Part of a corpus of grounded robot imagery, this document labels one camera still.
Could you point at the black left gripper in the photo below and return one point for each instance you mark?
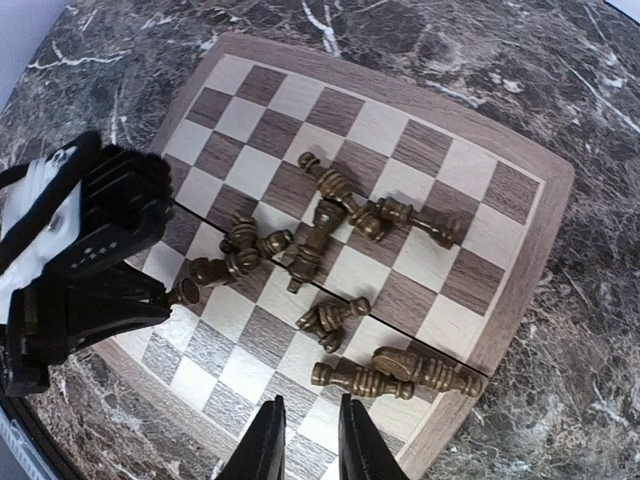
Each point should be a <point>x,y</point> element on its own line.
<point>70,223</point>

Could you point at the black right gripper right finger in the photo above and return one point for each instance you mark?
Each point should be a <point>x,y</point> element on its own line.
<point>363,454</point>

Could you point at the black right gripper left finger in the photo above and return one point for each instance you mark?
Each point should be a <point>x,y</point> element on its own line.
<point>260,455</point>

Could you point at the dark wooden pawn piece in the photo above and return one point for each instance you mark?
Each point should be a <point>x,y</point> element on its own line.
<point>185,292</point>

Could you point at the wooden chess board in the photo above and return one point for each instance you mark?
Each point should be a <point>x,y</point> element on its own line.
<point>233,139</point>

